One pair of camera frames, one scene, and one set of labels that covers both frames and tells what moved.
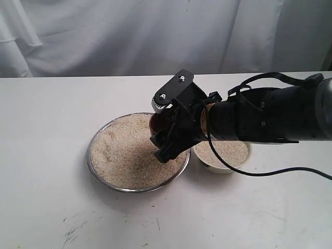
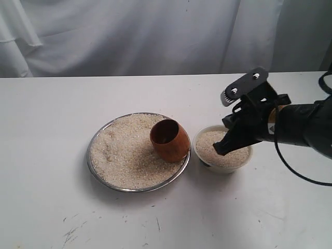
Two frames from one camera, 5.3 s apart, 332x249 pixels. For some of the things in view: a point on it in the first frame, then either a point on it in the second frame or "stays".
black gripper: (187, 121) -> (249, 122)
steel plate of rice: (121, 155) stays
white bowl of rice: (235, 153) stays
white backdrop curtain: (148, 38) stays
